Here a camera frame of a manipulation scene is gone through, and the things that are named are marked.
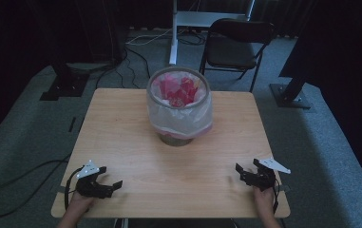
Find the white plastic trash bag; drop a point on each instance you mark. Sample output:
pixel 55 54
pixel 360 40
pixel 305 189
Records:
pixel 181 122

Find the person's right hand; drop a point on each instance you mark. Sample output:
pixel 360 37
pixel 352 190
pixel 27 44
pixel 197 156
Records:
pixel 264 201

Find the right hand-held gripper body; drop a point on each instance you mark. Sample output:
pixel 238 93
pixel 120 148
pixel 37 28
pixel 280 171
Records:
pixel 262 179

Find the black tape strip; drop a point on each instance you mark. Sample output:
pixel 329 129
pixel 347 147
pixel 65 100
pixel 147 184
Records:
pixel 72 124

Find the pink red crumpled wrappers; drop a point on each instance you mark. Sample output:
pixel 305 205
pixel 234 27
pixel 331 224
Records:
pixel 178 90

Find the black stand base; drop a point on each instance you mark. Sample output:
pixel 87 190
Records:
pixel 288 95
pixel 66 87

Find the white metal desk frame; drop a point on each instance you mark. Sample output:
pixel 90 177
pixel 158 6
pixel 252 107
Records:
pixel 200 19

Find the black folding chair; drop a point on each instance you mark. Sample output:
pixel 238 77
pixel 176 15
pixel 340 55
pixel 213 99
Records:
pixel 229 52

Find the grey trash bin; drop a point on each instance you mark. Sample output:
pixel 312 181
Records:
pixel 175 141

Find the person's left hand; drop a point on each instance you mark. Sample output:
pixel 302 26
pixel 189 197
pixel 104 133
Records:
pixel 80 204

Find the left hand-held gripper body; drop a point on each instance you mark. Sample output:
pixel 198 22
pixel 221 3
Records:
pixel 88 186

